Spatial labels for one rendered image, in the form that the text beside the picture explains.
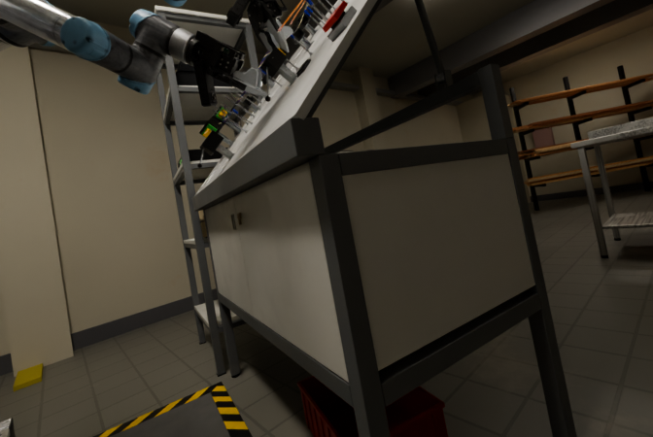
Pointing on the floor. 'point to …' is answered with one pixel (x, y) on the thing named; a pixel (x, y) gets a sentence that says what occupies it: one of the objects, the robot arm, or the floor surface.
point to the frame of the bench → (402, 381)
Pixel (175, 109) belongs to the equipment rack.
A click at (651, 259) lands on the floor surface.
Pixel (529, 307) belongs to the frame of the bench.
